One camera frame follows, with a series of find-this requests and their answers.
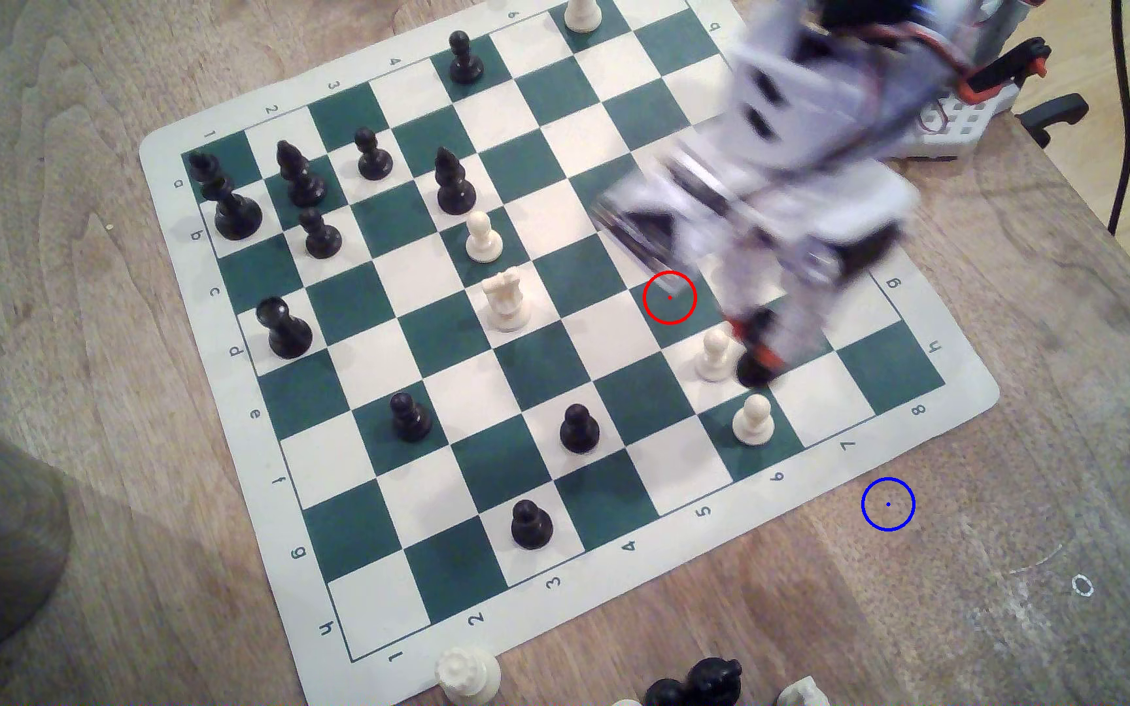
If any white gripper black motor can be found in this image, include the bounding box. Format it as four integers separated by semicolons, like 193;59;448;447
712;171;924;368

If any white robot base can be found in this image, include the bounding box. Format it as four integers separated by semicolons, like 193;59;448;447
891;59;1019;164

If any green white chess mat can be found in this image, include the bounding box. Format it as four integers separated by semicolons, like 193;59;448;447
138;0;1002;706

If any white chess rook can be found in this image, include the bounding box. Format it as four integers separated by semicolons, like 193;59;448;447
481;269;534;333

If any black chess bishop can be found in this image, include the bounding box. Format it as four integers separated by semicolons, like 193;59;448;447
275;139;328;209
432;146;479;216

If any black chess knight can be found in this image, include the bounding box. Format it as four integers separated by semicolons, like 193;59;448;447
687;656;744;706

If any large white chess piece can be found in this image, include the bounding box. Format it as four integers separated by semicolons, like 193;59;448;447
434;646;504;706

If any large black chess pawn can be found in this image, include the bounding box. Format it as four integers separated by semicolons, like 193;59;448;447
255;295;315;360

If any black clamp orange tip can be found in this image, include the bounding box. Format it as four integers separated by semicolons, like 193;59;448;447
955;36;1053;101

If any black clamp handle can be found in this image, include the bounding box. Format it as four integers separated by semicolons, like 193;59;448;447
1015;92;1092;150

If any black cable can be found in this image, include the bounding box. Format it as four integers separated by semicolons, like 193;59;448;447
1106;0;1130;237

